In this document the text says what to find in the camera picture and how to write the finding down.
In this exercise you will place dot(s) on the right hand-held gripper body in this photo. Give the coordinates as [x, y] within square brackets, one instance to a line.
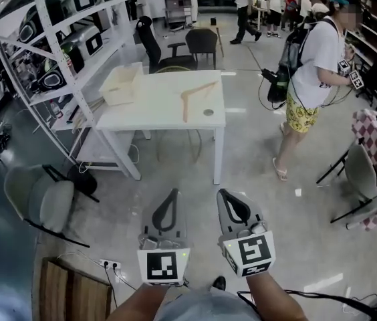
[252, 251]

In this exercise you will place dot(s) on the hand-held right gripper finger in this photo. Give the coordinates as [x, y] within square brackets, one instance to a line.
[222, 219]
[255, 216]

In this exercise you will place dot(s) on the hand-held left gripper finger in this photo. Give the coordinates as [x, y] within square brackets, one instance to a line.
[182, 226]
[149, 229]

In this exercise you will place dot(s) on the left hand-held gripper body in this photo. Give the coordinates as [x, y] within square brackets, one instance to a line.
[161, 266]

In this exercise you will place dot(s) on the wooden clothes hanger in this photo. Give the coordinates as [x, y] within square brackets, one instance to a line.
[186, 99]

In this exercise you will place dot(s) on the cream plastic container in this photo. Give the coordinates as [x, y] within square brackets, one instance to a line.
[118, 87]

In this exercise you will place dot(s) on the person's right forearm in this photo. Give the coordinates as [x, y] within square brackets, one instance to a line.
[272, 299]

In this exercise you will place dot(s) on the person's left forearm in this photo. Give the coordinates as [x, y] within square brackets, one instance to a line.
[141, 304]

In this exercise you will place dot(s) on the person's black shoe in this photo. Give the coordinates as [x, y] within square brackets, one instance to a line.
[219, 282]

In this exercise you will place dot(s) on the white power strip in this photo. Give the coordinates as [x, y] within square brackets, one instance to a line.
[110, 263]

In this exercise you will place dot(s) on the person's grey clothing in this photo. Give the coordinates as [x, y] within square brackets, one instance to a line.
[205, 308]

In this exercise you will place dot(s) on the black round bin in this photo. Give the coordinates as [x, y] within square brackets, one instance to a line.
[83, 179]

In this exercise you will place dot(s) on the wooden crate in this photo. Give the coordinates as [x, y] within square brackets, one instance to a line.
[71, 296]

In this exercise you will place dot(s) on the grey padded chair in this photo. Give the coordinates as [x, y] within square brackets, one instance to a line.
[51, 199]
[360, 172]

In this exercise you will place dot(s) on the round grey table grommet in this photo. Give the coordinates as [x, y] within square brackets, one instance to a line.
[208, 112]

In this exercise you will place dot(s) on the white table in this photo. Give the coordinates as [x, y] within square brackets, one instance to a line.
[161, 109]

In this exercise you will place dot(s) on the bundle of bamboo sticks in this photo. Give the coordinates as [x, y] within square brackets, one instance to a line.
[86, 115]

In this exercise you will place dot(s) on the clear water bottle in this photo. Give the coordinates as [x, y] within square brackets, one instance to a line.
[55, 109]

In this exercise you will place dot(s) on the dark grey chair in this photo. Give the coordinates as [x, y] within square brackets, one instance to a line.
[202, 42]

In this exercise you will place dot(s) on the small wooden table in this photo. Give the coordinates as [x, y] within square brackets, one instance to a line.
[220, 40]

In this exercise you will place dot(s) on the black swivel chair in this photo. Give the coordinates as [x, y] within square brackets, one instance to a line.
[375, 79]

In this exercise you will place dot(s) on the black office chair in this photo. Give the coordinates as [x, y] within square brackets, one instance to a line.
[151, 45]

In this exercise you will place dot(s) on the small black box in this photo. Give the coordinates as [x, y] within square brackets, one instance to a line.
[213, 21]

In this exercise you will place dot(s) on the grey shelf cart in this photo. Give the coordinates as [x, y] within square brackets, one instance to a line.
[176, 8]

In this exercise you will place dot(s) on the dark shelf unit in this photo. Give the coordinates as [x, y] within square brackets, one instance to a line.
[375, 32]

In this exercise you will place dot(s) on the white metal shelf rack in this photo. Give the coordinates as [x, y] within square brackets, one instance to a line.
[46, 22]

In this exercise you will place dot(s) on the group of black white appliances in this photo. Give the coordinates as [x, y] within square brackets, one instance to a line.
[81, 0]

